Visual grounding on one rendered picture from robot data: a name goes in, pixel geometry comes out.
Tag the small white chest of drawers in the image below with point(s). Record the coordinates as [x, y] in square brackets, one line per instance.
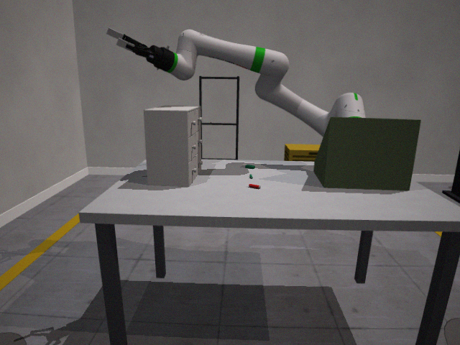
[166, 143]

